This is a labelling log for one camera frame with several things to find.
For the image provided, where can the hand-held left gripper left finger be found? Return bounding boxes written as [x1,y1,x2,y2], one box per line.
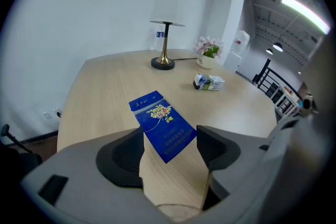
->
[20,127,170,224]

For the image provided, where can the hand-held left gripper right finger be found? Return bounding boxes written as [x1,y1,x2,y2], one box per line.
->
[196,118,300,210]

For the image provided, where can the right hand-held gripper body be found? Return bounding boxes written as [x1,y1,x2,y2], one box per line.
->
[299,92,320,116]

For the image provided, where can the white green milk carton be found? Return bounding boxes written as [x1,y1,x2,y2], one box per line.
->
[193,73,225,92]

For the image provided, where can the blue snack packet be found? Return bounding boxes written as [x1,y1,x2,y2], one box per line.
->
[128,90,197,164]

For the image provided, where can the white open shelf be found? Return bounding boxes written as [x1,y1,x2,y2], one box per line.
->
[274,83,302,118]

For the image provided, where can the black slatted chair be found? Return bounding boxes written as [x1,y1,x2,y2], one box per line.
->
[251,58,280,99]

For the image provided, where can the black office chair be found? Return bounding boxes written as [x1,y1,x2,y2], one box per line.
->
[0,123,43,179]

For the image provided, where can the white water dispenser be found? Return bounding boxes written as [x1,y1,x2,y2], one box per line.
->
[223,52,243,73]

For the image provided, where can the clear water jug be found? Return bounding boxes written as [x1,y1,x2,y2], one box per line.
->
[230,30,250,56]

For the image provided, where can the long ceiling light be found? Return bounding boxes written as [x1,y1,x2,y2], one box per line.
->
[281,0,331,35]

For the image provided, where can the pink flowers in white pot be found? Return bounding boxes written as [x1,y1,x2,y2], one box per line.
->
[193,36,225,70]

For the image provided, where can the white shade brass table lamp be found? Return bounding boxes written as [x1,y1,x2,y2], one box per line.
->
[149,0,186,71]

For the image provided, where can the clear water bottle blue label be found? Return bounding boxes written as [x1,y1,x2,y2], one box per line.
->
[149,25,166,52]

